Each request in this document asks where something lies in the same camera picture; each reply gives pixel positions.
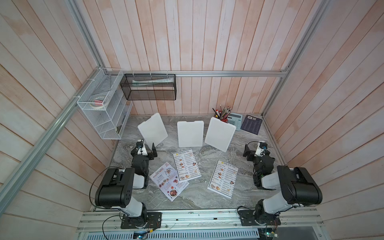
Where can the tape roll on shelf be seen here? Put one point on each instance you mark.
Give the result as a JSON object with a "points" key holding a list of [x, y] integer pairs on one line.
{"points": [[99, 102]]}

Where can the right white narrow rack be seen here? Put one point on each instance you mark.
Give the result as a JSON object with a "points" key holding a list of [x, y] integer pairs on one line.
{"points": [[219, 134]]}

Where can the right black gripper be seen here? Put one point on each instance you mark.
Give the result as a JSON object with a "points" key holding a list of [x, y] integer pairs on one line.
{"points": [[247, 152]]}

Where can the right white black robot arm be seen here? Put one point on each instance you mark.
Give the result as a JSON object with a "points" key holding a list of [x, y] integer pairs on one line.
{"points": [[295, 187]]}

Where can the red pen cup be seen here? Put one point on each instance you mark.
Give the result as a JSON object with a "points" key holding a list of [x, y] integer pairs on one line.
{"points": [[222, 113]]}

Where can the grey desk calculator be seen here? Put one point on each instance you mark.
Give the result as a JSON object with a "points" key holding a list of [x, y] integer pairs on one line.
{"points": [[235, 119]]}

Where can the paper inside black basket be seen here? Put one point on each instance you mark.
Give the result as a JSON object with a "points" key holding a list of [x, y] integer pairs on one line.
{"points": [[165, 82]]}

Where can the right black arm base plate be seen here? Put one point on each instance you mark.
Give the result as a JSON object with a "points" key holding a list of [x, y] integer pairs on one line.
{"points": [[250, 217]]}

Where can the aluminium front rail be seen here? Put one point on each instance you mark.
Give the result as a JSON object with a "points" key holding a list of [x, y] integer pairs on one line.
{"points": [[201, 219]]}

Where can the left white narrow rack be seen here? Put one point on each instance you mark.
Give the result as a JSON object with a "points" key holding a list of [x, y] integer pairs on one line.
{"points": [[153, 130]]}

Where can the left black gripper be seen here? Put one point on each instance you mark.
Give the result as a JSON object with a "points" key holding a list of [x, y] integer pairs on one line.
{"points": [[150, 154]]}

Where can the left red white menu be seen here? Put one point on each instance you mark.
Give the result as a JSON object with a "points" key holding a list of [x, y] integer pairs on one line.
{"points": [[167, 179]]}

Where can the black mesh wall basket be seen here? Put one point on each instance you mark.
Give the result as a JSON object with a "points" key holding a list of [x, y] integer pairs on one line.
{"points": [[148, 93]]}

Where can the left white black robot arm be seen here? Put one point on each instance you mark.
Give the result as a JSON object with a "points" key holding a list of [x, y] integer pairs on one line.
{"points": [[116, 188]]}

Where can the dark purple card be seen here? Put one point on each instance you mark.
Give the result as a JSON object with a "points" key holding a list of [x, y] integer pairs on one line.
{"points": [[251, 124]]}

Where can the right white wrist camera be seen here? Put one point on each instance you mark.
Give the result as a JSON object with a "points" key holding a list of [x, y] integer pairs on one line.
{"points": [[262, 148]]}

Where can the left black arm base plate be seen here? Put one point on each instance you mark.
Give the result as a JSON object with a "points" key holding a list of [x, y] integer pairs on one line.
{"points": [[150, 220]]}

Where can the middle white narrow rack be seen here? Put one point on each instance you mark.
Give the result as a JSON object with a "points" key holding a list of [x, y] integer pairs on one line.
{"points": [[190, 134]]}

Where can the white wire wall shelf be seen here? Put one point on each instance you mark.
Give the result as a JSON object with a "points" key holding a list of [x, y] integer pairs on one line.
{"points": [[109, 122]]}

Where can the white narrow rack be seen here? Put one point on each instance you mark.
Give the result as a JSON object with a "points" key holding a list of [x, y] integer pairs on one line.
{"points": [[219, 134], [153, 130], [190, 134]]}

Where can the dim sum menu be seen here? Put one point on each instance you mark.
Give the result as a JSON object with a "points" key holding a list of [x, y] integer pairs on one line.
{"points": [[186, 165], [223, 179]]}

